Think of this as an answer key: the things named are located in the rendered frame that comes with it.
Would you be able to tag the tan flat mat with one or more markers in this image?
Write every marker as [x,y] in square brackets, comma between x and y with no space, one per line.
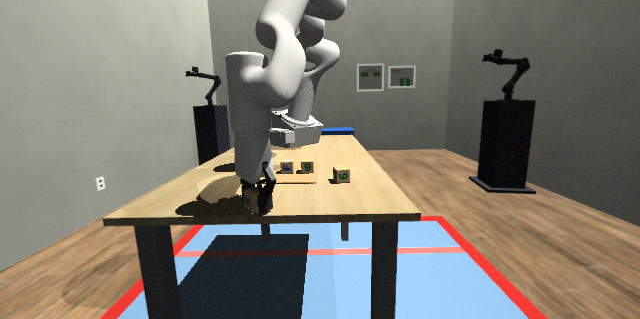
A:
[297,177]

